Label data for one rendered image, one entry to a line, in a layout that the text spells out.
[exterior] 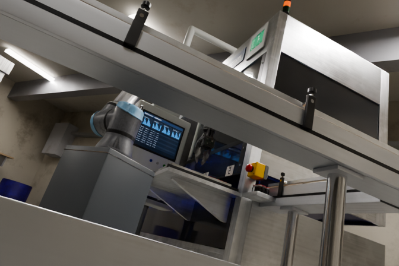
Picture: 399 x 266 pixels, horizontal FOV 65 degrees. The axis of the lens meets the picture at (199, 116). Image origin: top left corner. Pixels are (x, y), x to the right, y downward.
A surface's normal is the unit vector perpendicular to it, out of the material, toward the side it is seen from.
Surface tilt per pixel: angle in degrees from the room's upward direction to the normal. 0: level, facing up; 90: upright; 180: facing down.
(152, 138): 90
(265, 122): 90
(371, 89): 90
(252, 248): 90
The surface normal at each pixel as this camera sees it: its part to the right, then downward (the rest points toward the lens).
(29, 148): 0.83, -0.01
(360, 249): 0.40, -0.27
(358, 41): -0.51, -0.47
